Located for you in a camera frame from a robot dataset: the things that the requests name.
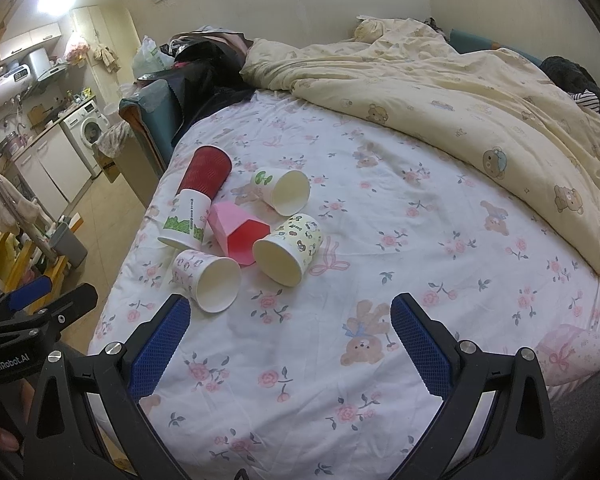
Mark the grey bin on floor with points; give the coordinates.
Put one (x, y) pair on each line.
(65, 243)

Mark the cream bear-print duvet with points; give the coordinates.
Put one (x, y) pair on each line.
(494, 110)

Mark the pink patterned paper cup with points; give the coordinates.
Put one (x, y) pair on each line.
(209, 281)

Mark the white kitchen cabinet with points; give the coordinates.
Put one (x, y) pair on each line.
(53, 170)

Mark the white washing machine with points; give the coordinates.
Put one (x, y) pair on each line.
(84, 126)

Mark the red ribbed paper cup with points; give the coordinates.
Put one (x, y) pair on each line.
(207, 171)

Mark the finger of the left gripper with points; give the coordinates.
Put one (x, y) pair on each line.
(28, 293)
(50, 321)

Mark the yellow wooden rack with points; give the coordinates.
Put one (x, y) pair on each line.
(17, 268)

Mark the black clothes pile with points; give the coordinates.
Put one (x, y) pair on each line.
(205, 76)

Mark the teal bed frame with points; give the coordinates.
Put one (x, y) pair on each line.
(154, 114)

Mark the white green-print paper cup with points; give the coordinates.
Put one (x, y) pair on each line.
(185, 223)

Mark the white floral bed sheet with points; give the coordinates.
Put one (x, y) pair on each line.
(297, 383)

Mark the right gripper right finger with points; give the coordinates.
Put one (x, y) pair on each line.
(494, 421)

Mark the dark clothes at bedside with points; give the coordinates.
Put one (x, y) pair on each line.
(574, 80)

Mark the white plastic bag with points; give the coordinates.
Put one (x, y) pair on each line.
(150, 59)

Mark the white water heater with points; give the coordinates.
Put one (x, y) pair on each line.
(14, 83)

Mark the yellow patterned paper cup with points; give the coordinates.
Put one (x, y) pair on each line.
(286, 253)

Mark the white cup green leaf print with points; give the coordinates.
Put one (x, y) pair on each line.
(286, 190)

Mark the pink faceted plastic cup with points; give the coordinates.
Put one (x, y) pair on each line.
(236, 230)

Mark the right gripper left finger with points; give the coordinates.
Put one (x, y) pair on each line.
(63, 440)

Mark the person's hand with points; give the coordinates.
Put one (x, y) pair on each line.
(8, 442)

